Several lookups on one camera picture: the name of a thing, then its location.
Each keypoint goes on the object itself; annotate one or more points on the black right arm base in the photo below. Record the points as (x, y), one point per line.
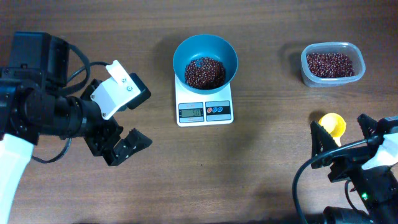
(337, 215)

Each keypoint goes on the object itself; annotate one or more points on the teal plastic bowl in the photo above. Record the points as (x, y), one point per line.
(205, 45)

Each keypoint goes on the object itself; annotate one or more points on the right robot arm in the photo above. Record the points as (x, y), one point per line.
(377, 187)

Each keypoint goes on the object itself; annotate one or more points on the yellow plastic measuring scoop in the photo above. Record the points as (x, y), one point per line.
(335, 125)

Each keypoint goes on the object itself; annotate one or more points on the red beans in bowl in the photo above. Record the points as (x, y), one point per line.
(205, 74)

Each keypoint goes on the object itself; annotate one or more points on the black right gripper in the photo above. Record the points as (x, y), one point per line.
(332, 145)

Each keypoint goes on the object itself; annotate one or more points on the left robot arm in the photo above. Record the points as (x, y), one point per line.
(46, 89)

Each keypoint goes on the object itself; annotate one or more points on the white digital kitchen scale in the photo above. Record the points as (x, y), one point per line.
(194, 109)

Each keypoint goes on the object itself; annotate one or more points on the clear plastic container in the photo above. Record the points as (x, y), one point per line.
(346, 48)

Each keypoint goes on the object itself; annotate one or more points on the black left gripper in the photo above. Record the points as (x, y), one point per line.
(143, 146)

